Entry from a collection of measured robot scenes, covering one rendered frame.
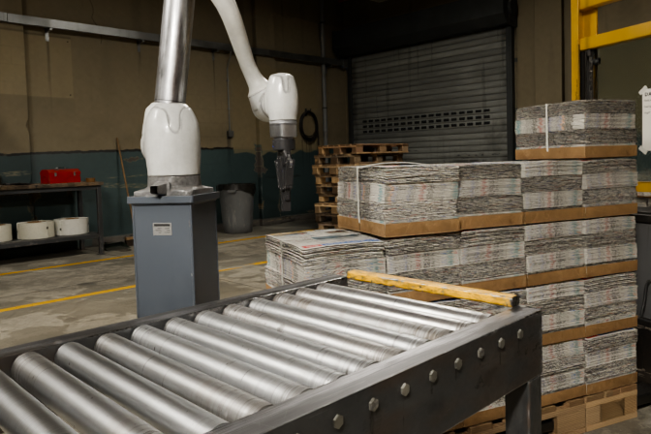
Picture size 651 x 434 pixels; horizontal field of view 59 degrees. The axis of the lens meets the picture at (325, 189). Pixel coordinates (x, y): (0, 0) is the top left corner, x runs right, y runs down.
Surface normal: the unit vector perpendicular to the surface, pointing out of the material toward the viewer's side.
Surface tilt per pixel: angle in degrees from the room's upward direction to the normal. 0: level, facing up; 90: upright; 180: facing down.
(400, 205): 90
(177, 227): 90
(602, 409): 90
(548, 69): 90
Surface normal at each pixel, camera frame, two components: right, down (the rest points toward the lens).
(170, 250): -0.20, 0.06
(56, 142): 0.70, 0.02
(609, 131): 0.41, 0.03
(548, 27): -0.72, 0.06
